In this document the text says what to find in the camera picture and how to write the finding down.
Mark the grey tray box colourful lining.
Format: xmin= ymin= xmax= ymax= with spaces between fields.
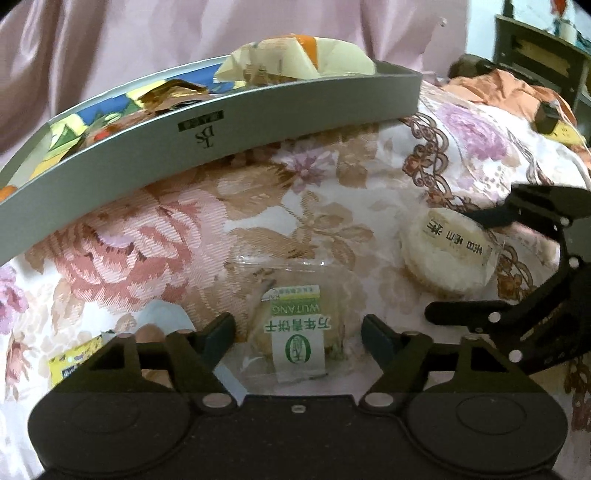
xmin=0 ymin=48 xmax=423 ymax=268

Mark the dark lump behind orange cloth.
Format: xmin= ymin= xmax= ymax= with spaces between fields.
xmin=449 ymin=53 xmax=497 ymax=78

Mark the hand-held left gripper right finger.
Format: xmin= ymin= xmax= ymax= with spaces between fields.
xmin=360 ymin=315 xmax=527 ymax=409

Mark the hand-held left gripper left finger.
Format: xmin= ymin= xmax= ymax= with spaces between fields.
xmin=88 ymin=313 xmax=238 ymax=411

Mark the gold foil snack wrapper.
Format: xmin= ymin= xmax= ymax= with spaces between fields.
xmin=139 ymin=79 xmax=211 ymax=112

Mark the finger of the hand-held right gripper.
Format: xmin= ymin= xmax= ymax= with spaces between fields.
xmin=424 ymin=272 xmax=591 ymax=376
xmin=478 ymin=184 xmax=591 ymax=278

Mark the pink satin sheet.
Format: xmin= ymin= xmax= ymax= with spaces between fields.
xmin=0 ymin=0 xmax=467 ymax=158

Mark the green label biscuit packet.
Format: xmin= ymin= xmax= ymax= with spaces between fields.
xmin=233 ymin=256 xmax=352 ymax=384

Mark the dark wooden furniture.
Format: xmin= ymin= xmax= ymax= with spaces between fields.
xmin=493 ymin=0 xmax=591 ymax=109

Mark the white round cake packet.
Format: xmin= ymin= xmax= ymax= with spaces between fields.
xmin=399 ymin=209 xmax=504 ymax=296

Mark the pale yellow snack packet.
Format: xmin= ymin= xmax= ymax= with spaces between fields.
xmin=215 ymin=34 xmax=377 ymax=88

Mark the floral bed cover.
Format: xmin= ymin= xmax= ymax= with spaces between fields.
xmin=0 ymin=78 xmax=591 ymax=480

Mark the orange cloth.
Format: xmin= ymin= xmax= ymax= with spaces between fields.
xmin=445 ymin=68 xmax=575 ymax=132

